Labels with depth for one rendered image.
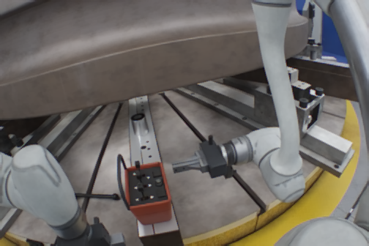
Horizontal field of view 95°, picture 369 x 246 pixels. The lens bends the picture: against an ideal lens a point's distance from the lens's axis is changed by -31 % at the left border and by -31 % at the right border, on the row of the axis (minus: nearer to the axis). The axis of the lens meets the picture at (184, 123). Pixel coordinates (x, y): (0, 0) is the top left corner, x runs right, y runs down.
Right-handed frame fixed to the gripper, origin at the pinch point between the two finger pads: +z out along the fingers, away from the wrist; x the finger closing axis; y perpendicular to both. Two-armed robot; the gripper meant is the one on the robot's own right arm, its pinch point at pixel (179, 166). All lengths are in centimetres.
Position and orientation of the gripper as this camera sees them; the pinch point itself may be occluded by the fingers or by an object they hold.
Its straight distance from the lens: 72.4
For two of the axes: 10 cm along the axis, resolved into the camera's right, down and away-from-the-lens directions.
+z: -9.7, 2.1, -1.3
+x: 2.2, 4.8, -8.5
